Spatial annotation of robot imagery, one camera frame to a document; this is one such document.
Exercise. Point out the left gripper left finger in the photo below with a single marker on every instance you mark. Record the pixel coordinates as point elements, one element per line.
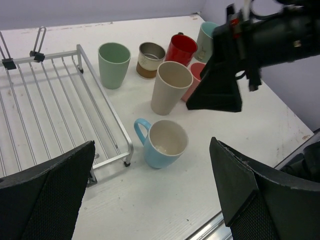
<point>43,201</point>

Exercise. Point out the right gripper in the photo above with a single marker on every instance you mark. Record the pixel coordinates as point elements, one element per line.
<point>249,43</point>

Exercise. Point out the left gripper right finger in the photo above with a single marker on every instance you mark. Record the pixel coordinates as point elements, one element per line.
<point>259,202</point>

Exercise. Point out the pink cup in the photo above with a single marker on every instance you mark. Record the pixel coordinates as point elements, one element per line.
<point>195,69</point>

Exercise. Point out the pale green mug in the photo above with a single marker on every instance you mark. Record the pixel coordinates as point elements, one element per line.
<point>204,41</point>

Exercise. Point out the beige tumbler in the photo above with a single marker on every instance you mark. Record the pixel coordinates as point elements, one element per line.
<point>172,81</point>

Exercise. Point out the red mug black handle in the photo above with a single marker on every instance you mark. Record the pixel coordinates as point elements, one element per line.
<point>181,49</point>

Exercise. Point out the light blue mug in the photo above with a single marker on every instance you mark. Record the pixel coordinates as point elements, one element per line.
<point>163,141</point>

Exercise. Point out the light green tumbler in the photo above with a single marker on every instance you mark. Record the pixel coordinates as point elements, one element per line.
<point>113,61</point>

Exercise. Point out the aluminium mounting rail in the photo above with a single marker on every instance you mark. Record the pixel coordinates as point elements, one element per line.
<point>215,228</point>

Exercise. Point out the metal wire dish rack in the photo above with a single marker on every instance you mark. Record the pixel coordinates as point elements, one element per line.
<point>52,103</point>

